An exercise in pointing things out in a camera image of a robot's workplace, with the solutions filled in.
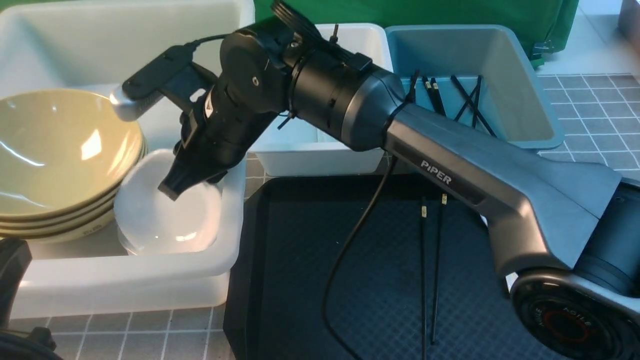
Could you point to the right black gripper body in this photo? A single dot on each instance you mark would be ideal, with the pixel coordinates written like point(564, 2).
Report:
point(216, 136)

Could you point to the white square dish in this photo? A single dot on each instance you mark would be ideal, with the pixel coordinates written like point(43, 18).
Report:
point(139, 205)

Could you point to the yellow noodle bowl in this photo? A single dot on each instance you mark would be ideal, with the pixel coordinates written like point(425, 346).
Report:
point(53, 108)

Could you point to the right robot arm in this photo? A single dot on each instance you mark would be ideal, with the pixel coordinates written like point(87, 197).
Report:
point(568, 230)

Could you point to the bottom stacked yellow bowl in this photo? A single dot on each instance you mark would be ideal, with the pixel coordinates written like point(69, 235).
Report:
point(71, 229)

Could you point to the stacked yellow bowl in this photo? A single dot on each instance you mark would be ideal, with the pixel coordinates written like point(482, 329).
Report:
point(34, 223)
point(71, 229)
point(59, 180)

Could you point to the top stacked yellow bowl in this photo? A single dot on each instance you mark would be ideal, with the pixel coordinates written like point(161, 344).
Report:
point(59, 180)

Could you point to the middle stacked yellow bowl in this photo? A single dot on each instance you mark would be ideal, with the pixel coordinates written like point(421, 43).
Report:
point(34, 223)

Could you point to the small white plastic bin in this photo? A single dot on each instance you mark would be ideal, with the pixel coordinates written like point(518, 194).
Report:
point(299, 149)

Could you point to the white dish in bin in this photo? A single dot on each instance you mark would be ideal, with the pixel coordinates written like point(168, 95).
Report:
point(167, 242)

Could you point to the large translucent white bin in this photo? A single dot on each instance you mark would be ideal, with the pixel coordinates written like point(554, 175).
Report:
point(97, 44)

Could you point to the black serving tray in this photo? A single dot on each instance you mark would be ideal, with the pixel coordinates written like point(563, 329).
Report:
point(293, 230)

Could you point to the black chopstick crossed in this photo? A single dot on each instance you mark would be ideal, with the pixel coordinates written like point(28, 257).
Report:
point(456, 82)
point(467, 103)

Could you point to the black chopstick upright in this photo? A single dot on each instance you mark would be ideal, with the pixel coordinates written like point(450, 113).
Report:
point(475, 118)

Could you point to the blue plastic bin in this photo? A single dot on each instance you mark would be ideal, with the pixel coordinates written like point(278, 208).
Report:
point(512, 99)

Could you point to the metal clamp on backdrop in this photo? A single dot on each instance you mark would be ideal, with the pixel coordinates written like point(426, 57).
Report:
point(539, 49)

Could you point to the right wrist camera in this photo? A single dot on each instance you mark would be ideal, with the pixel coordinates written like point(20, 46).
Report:
point(173, 75)

